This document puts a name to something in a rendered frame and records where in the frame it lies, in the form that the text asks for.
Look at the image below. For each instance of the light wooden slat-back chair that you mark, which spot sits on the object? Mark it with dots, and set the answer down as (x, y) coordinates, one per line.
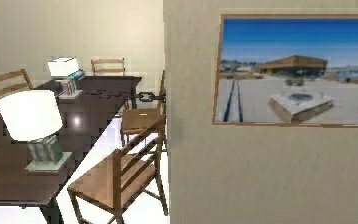
(97, 180)
(107, 61)
(7, 76)
(138, 120)

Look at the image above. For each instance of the teal striped book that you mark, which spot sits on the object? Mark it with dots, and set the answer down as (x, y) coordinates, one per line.
(78, 74)

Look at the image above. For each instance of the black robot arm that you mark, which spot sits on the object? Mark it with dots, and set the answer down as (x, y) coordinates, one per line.
(160, 98)

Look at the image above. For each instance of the wood framed landscape picture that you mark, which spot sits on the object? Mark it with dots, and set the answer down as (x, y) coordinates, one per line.
(293, 73)

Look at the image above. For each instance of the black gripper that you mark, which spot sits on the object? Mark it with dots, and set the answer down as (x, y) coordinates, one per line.
(146, 97)

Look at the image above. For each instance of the dark brown dining table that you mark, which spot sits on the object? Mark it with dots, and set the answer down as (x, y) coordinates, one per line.
(97, 110)

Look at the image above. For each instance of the white shade teal striped lamp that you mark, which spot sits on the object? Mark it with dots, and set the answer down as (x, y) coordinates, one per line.
(63, 66)
(30, 115)

